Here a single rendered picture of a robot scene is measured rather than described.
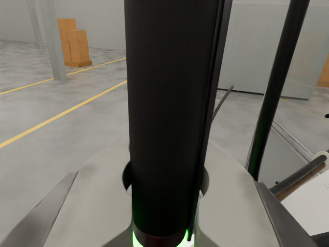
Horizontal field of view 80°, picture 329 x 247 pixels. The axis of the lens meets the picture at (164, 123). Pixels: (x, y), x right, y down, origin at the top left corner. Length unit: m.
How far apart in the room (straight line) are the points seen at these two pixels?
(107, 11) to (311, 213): 13.99
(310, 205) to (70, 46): 8.30
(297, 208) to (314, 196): 0.04
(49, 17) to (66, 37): 2.29
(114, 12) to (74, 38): 6.08
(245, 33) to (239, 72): 0.92
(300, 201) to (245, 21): 5.16
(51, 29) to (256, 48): 5.12
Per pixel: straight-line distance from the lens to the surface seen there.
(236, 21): 5.53
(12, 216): 2.30
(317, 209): 0.53
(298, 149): 1.25
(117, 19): 13.84
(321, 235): 0.31
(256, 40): 5.57
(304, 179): 0.34
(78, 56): 8.27
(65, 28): 8.43
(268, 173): 1.52
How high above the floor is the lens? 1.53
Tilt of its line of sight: 26 degrees down
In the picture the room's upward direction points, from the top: 3 degrees clockwise
